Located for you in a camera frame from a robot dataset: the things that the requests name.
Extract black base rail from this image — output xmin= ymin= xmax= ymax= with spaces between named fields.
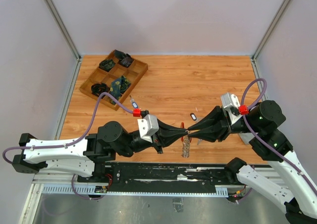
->
xmin=76 ymin=162 xmax=242 ymax=195

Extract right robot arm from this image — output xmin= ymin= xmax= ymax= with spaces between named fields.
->
xmin=188 ymin=100 xmax=317 ymax=224

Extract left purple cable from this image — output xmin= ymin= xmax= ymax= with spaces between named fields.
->
xmin=2 ymin=92 xmax=136 ymax=201

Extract key with black tag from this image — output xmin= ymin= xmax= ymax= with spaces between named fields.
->
xmin=190 ymin=112 xmax=198 ymax=122

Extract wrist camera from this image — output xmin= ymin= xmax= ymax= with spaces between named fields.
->
xmin=220 ymin=92 xmax=241 ymax=125
xmin=137 ymin=114 xmax=159 ymax=143

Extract purple cable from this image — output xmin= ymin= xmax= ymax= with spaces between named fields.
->
xmin=241 ymin=78 xmax=317 ymax=195
xmin=2 ymin=92 xmax=136 ymax=201

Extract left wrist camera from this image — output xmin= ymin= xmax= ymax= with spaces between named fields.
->
xmin=137 ymin=114 xmax=159 ymax=143

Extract dark folded tie back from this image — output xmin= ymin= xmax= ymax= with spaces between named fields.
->
xmin=114 ymin=50 xmax=131 ymax=60

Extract blue tie yellow flowers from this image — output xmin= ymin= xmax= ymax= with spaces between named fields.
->
xmin=109 ymin=75 xmax=131 ymax=100

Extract grey foam pad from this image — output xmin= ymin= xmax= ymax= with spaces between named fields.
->
xmin=238 ymin=133 xmax=254 ymax=145

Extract dark tie orange flowers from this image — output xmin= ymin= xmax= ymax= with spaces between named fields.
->
xmin=91 ymin=83 xmax=110 ymax=97

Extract key with blue tag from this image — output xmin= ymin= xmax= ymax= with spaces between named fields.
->
xmin=129 ymin=95 xmax=139 ymax=109

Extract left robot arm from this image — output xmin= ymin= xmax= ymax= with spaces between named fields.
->
xmin=12 ymin=115 xmax=188 ymax=182

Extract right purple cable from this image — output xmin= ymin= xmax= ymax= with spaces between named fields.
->
xmin=241 ymin=78 xmax=317 ymax=195

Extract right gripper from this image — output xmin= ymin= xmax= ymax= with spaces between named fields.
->
xmin=186 ymin=104 xmax=261 ymax=140

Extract wooden compartment tray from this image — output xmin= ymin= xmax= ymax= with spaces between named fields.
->
xmin=79 ymin=50 xmax=148 ymax=103

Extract green patterned rolled tie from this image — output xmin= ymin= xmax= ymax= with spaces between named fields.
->
xmin=99 ymin=59 xmax=115 ymax=71

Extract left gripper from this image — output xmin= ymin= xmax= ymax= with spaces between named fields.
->
xmin=116 ymin=118 xmax=189 ymax=156

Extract dark tie purple pattern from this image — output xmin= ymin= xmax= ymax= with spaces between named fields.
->
xmin=119 ymin=56 xmax=134 ymax=68

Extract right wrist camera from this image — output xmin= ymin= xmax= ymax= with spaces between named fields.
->
xmin=220 ymin=92 xmax=241 ymax=125

